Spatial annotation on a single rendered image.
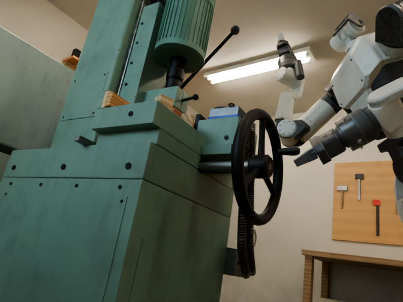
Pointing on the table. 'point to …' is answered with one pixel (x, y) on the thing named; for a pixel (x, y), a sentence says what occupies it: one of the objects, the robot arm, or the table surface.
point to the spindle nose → (176, 71)
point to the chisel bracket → (176, 93)
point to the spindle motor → (185, 32)
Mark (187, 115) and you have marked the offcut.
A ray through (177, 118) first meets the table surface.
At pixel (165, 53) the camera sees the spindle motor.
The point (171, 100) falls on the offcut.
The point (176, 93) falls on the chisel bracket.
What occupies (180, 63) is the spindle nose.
